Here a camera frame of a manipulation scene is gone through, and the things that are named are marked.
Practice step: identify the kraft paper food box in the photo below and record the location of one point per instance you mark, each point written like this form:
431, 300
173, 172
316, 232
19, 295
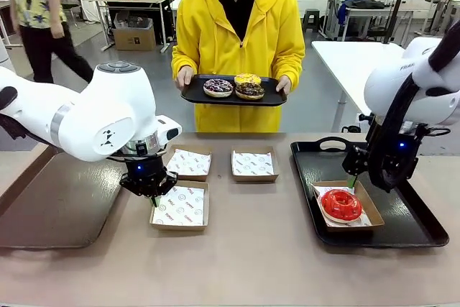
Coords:
255, 179
375, 217
179, 228
194, 178

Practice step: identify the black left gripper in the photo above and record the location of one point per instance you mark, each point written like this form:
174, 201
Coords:
143, 172

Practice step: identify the black slanted pole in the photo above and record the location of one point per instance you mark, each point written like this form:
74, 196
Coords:
396, 8

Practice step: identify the large white table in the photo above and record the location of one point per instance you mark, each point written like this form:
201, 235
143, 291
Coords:
338, 62

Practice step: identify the hoodie person's right hand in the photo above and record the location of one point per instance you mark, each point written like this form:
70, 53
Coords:
184, 76

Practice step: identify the small black serving tray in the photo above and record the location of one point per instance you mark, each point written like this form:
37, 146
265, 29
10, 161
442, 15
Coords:
194, 96

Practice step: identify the hoodie person's right forearm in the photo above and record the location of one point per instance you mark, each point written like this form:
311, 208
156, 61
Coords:
185, 53

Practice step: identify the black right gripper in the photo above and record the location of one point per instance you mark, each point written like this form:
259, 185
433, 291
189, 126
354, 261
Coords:
404, 157

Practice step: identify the dark blue cloth pile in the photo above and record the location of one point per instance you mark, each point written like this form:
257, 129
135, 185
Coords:
359, 2

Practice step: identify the red glazed donut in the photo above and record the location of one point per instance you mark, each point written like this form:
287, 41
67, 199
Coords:
330, 208

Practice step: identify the chocolate glazed donut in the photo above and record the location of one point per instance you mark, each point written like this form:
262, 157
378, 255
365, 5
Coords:
244, 92

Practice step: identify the hoodie person's left forearm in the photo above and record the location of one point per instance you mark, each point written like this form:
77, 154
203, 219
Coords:
291, 57

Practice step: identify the yellow sprinkled donut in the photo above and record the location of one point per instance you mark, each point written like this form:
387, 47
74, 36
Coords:
242, 78

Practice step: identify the hoodie person's left hand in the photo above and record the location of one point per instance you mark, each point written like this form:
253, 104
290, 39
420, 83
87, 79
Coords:
284, 84

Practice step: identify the brown cardboard box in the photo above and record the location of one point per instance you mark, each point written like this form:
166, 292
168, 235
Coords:
138, 39

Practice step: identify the floral shirt person's hand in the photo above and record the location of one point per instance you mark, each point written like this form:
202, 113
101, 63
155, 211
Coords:
57, 31

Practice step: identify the grey cluttered workbench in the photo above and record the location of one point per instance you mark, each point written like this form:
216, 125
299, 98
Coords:
388, 12

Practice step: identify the dark plastic stool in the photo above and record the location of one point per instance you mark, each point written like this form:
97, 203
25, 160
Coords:
311, 19

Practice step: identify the person in yellow hoodie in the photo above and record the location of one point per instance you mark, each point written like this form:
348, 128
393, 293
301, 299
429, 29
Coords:
215, 51

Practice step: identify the white cylindrical air purifier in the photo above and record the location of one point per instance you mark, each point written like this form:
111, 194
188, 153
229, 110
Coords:
3, 53

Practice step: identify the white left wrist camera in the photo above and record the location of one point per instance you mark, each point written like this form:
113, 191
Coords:
169, 131

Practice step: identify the dark purple sprinkled donut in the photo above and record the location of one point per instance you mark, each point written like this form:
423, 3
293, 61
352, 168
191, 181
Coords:
226, 86

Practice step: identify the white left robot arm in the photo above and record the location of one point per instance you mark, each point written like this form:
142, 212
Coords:
90, 116

